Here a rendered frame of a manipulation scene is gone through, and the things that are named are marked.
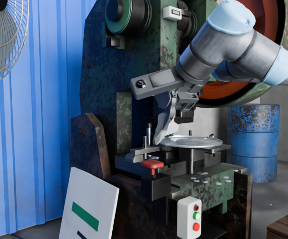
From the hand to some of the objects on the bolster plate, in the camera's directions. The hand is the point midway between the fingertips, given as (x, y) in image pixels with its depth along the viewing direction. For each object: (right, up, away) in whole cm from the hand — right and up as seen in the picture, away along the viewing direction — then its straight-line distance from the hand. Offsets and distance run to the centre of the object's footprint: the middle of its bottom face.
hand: (143, 120), depth 73 cm
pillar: (+2, -14, +62) cm, 64 cm away
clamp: (0, -18, +52) cm, 55 cm away
